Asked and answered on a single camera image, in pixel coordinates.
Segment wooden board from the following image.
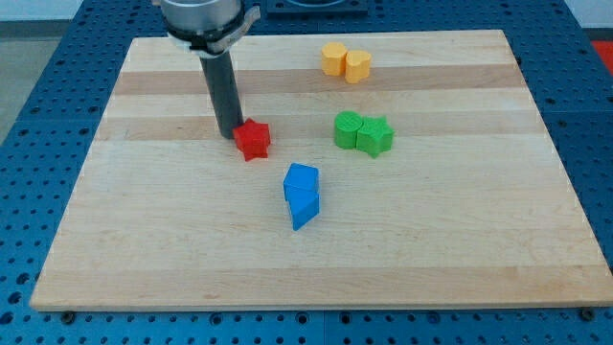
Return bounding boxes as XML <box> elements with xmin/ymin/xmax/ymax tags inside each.
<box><xmin>30</xmin><ymin>30</ymin><xmax>612</xmax><ymax>311</ymax></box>

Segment red star block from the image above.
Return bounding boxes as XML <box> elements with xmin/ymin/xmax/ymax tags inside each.
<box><xmin>233</xmin><ymin>118</ymin><xmax>271</xmax><ymax>161</ymax></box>

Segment blue triangle block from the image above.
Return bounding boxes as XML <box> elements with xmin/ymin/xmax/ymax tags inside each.
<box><xmin>285</xmin><ymin>188</ymin><xmax>320</xmax><ymax>231</ymax></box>

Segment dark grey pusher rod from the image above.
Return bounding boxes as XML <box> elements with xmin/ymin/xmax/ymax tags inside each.
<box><xmin>200</xmin><ymin>52</ymin><xmax>243</xmax><ymax>139</ymax></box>

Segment yellow star-shaped block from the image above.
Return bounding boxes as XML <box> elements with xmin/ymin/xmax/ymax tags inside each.
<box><xmin>321</xmin><ymin>41</ymin><xmax>348</xmax><ymax>77</ymax></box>

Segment yellow heart block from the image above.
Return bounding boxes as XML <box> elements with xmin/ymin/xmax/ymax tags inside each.
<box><xmin>345</xmin><ymin>50</ymin><xmax>372</xmax><ymax>83</ymax></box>

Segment red object at edge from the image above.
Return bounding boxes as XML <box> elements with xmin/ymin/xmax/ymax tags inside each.
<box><xmin>591</xmin><ymin>40</ymin><xmax>613</xmax><ymax>74</ymax></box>

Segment blue cube block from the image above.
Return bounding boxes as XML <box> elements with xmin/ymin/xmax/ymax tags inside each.
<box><xmin>283</xmin><ymin>163</ymin><xmax>319</xmax><ymax>200</ymax></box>

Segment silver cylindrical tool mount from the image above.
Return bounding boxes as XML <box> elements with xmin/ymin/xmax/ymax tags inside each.
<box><xmin>159</xmin><ymin>0</ymin><xmax>261</xmax><ymax>58</ymax></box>

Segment green cylinder block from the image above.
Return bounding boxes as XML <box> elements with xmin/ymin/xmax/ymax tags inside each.
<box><xmin>334</xmin><ymin>110</ymin><xmax>363</xmax><ymax>150</ymax></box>

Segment green star block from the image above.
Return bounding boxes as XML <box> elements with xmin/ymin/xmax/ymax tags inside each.
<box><xmin>355</xmin><ymin>117</ymin><xmax>395</xmax><ymax>158</ymax></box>

